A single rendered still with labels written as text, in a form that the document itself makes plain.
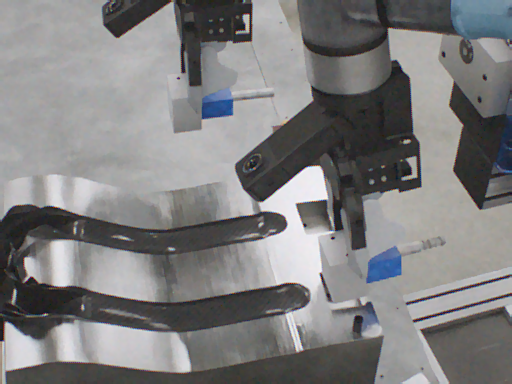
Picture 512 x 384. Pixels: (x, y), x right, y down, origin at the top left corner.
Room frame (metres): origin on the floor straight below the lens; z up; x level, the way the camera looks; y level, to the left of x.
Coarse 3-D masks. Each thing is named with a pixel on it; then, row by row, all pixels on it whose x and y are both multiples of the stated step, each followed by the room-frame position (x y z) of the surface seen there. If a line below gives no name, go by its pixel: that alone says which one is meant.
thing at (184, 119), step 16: (176, 80) 0.87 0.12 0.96; (176, 96) 0.84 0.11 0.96; (208, 96) 0.85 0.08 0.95; (224, 96) 0.86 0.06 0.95; (240, 96) 0.87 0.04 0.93; (256, 96) 0.87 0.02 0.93; (272, 96) 0.88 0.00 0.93; (176, 112) 0.83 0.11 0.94; (192, 112) 0.84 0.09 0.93; (208, 112) 0.84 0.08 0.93; (224, 112) 0.85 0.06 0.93; (176, 128) 0.83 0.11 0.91; (192, 128) 0.84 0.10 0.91
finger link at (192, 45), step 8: (184, 24) 0.83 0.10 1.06; (192, 24) 0.83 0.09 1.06; (192, 32) 0.82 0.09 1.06; (192, 40) 0.82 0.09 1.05; (192, 48) 0.81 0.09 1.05; (200, 48) 0.82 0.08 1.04; (192, 56) 0.81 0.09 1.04; (200, 56) 0.81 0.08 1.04; (192, 64) 0.81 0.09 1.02; (200, 64) 0.82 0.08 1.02; (192, 72) 0.81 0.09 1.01; (200, 72) 0.82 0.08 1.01; (192, 80) 0.81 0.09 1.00; (200, 80) 0.82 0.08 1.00
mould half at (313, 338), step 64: (64, 192) 0.70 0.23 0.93; (128, 192) 0.74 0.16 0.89; (192, 192) 0.75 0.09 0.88; (320, 192) 0.75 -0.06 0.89; (64, 256) 0.60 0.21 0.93; (128, 256) 0.63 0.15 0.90; (192, 256) 0.65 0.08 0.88; (256, 256) 0.65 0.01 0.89; (64, 320) 0.52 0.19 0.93; (256, 320) 0.56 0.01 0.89; (320, 320) 0.56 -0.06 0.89
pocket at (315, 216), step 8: (312, 200) 0.74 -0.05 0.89; (320, 200) 0.74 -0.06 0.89; (296, 208) 0.73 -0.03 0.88; (304, 208) 0.73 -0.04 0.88; (312, 208) 0.74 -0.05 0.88; (320, 208) 0.74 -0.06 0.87; (328, 208) 0.74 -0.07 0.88; (304, 216) 0.73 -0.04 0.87; (312, 216) 0.74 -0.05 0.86; (320, 216) 0.74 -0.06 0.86; (328, 216) 0.73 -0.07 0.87; (304, 224) 0.72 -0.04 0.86; (312, 224) 0.72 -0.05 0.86; (320, 224) 0.72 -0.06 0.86; (328, 224) 0.72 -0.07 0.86; (304, 232) 0.71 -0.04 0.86; (312, 232) 0.71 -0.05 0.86; (320, 232) 0.71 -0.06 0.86; (328, 232) 0.71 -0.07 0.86
